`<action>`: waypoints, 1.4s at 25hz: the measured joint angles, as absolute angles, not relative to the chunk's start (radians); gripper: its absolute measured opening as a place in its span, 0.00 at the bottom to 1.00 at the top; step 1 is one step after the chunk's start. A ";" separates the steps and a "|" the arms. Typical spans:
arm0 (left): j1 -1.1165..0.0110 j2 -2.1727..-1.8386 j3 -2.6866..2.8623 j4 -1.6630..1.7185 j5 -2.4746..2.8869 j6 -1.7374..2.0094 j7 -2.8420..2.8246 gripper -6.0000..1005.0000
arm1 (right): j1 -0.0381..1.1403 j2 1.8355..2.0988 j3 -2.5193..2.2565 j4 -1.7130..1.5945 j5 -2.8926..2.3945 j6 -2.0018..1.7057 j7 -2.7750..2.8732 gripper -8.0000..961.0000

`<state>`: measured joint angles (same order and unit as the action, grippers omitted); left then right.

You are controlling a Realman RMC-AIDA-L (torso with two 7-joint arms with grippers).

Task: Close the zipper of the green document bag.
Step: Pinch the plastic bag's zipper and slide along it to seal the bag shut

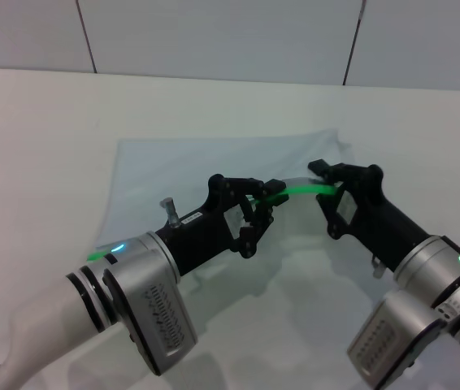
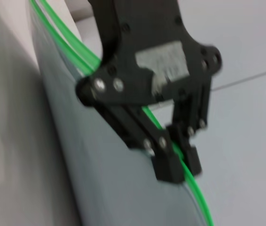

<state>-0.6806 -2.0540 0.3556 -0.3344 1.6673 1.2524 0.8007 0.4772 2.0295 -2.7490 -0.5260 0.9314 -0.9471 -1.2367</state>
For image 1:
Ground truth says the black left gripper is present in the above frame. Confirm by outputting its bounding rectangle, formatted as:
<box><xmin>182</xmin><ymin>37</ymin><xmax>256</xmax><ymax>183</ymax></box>
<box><xmin>154</xmin><ymin>173</ymin><xmax>291</xmax><ymax>278</ymax></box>

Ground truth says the translucent document bag green zipper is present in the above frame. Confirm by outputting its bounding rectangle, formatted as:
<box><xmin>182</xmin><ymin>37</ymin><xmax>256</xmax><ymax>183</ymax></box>
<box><xmin>85</xmin><ymin>128</ymin><xmax>377</xmax><ymax>308</ymax></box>

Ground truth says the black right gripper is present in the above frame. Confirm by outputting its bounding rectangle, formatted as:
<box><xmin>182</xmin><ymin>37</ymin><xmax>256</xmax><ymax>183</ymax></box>
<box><xmin>306</xmin><ymin>158</ymin><xmax>433</xmax><ymax>274</ymax></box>

